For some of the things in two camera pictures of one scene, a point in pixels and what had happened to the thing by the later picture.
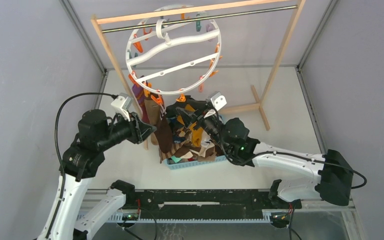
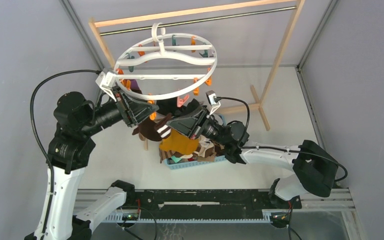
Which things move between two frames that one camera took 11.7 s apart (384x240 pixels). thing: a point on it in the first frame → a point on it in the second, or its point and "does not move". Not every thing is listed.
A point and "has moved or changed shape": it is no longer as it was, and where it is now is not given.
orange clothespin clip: [182, 98] → [153, 115]
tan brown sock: [155, 116] has moved or changed shape
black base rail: [206, 201] does not move
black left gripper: [140, 133] → [141, 109]
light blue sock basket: [191, 163] does not move
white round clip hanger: [174, 49] has moved or changed shape
